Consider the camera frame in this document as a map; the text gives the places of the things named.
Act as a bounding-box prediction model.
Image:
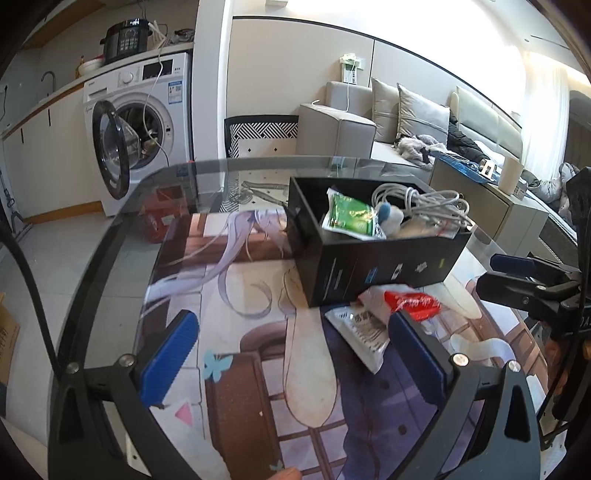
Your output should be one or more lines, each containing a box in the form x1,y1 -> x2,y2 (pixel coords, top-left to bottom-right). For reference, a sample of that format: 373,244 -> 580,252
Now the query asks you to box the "grey cushion left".
372,78 -> 400,144

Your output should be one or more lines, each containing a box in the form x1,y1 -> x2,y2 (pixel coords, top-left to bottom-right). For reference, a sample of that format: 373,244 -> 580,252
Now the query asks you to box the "white washing machine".
82,52 -> 192,217

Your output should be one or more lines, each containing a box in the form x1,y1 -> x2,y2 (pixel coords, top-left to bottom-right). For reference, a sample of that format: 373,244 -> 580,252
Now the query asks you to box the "white plush toy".
377,202 -> 405,237

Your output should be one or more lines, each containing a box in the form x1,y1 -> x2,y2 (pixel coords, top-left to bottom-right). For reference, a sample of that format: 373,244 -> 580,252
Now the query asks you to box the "grey cushion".
397,84 -> 451,144
372,78 -> 400,144

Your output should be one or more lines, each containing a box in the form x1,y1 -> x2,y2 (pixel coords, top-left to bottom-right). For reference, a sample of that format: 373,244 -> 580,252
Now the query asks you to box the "black patterned chair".
224,114 -> 298,158

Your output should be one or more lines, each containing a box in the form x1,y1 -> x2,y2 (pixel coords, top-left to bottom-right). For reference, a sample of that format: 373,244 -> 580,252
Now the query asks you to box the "grey cushion right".
397,84 -> 451,144

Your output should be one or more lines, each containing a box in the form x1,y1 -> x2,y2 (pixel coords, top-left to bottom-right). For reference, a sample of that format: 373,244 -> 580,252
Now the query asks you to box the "red and white packet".
358,284 -> 441,325

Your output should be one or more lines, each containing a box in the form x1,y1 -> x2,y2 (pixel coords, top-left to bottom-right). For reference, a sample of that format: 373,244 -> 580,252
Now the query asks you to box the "red box under table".
140,185 -> 188,243

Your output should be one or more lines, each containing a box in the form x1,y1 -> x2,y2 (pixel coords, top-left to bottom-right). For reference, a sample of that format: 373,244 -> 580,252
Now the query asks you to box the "black cardboard box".
286,177 -> 471,307

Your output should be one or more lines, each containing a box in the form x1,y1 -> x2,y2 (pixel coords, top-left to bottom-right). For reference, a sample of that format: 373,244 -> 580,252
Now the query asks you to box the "blue mat on cabinet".
436,154 -> 500,184

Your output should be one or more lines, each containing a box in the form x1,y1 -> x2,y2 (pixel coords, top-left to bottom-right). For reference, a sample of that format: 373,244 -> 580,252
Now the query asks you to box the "white cup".
498,157 -> 523,195

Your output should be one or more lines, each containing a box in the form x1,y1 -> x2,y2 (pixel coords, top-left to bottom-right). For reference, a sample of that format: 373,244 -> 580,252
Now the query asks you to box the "black pressure cooker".
99,18 -> 152,64

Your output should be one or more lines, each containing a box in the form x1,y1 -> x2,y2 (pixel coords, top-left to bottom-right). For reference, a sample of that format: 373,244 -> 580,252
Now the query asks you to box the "clear zip bag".
396,217 -> 461,239

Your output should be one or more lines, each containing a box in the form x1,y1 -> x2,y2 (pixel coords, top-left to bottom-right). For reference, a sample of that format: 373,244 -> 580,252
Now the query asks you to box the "left hand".
269,467 -> 303,480

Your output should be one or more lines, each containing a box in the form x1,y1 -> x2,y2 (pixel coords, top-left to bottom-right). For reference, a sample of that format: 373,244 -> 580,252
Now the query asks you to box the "beige side cabinet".
430,160 -> 548,256

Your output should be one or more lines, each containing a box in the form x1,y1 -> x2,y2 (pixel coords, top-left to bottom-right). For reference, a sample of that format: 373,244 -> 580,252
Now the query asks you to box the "grey fluffy cloth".
394,134 -> 448,165

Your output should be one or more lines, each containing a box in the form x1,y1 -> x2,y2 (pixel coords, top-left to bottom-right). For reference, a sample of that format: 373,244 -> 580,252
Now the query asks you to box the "kitchen faucet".
40,70 -> 56,97

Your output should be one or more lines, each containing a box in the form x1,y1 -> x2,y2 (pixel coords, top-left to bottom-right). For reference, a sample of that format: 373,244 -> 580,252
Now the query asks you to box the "white printed packet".
325,304 -> 390,375

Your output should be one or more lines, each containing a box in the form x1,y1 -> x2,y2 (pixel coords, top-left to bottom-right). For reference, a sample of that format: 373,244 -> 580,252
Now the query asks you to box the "white wall socket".
339,53 -> 365,85

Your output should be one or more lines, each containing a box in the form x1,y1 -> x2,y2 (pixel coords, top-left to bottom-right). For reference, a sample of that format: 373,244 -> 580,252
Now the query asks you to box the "white bowl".
77,57 -> 104,77

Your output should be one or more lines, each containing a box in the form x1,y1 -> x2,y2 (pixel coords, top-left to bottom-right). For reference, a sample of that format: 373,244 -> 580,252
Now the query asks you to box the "grey cable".
370,182 -> 476,232

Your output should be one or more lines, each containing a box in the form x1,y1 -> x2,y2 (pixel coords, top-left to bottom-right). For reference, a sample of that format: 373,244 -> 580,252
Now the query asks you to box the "green snack packet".
321,188 -> 386,241

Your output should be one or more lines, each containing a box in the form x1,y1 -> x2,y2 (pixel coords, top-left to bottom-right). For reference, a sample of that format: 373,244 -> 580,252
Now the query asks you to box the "black jacket on sofa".
447,112 -> 489,164

